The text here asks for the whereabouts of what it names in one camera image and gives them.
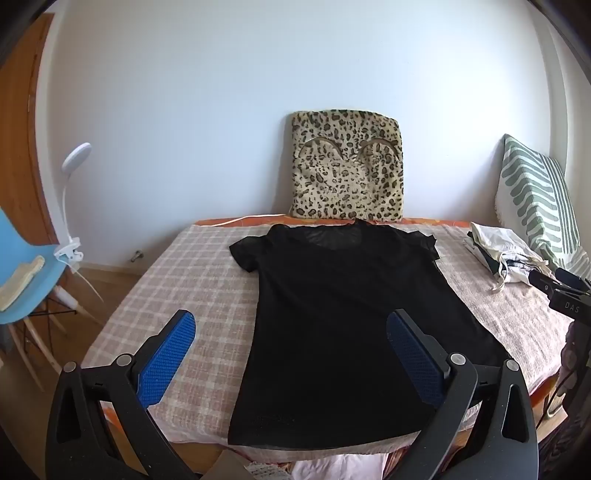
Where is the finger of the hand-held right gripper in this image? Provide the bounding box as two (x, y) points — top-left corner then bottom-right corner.
(554, 266), (591, 291)
(529, 270), (561, 292)

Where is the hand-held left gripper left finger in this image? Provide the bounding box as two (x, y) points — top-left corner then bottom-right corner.
(45, 309), (199, 480)

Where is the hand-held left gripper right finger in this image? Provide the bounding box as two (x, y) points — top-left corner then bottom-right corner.
(385, 309), (540, 480)

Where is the black t-shirt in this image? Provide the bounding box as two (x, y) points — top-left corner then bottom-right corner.
(228, 219), (515, 450)

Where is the cream fabric bag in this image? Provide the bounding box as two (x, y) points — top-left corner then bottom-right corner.
(464, 222), (555, 292)

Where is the green striped white pillow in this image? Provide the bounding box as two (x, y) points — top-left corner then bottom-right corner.
(495, 134), (591, 282)

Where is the pink checked blanket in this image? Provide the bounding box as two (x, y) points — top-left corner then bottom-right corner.
(81, 224), (573, 462)

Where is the brown cardboard piece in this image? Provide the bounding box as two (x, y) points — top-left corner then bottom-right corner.
(210, 450), (251, 480)

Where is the pink cloth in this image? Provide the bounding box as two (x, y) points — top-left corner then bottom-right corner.
(291, 452), (389, 480)

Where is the cream ribbed cloth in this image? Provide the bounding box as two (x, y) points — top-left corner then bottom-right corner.
(0, 256), (45, 311)

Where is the blue chair with wooden legs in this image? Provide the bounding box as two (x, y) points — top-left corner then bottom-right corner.
(0, 205), (105, 393)

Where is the leopard print cushion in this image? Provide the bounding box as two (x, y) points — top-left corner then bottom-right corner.
(290, 108), (407, 222)

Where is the white clip-on desk lamp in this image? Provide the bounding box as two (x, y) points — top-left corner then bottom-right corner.
(52, 142), (105, 305)

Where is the wooden door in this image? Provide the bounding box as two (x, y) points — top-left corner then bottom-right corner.
(0, 14), (61, 252)

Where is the white cable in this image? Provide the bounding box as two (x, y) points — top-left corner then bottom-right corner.
(210, 213), (293, 227)

